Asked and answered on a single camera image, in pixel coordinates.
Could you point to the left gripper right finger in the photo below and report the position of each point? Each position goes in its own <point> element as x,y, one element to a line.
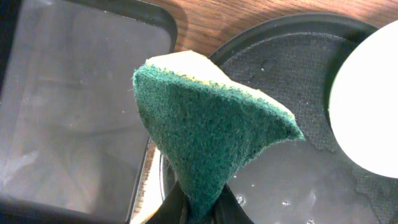
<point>227,210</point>

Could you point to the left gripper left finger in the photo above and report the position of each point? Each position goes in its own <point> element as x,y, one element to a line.
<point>173,209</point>

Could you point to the green yellow scrub sponge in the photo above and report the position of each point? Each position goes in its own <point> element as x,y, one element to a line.
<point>206,124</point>

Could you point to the light blue plate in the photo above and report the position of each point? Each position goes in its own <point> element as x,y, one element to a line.
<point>363,103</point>

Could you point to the black rectangular tray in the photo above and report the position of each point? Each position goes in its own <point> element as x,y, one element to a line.
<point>72,143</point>

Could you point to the black round tray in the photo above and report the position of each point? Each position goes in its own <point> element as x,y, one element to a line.
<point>295,59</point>

